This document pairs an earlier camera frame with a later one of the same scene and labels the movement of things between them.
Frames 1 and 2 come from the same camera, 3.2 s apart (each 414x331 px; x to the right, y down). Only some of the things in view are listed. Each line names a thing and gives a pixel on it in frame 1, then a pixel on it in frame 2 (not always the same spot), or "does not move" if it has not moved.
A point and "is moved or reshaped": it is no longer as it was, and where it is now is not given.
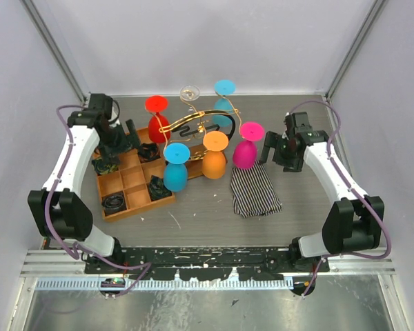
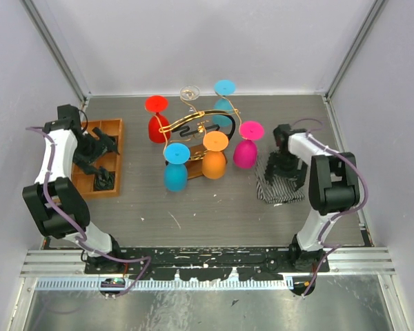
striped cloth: x=252 y=192 to x=276 y=189
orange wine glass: x=214 y=160 does not move
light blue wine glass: x=223 y=107 does not move
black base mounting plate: x=261 y=264 does not move
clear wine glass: x=190 y=93 does not move
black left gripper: x=129 y=142 to x=101 y=145
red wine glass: x=157 y=103 does not move
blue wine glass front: x=175 y=174 does not move
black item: x=114 y=202 to x=104 y=180
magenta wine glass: x=244 y=153 does not move
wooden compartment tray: x=134 y=185 is moved or reshaped
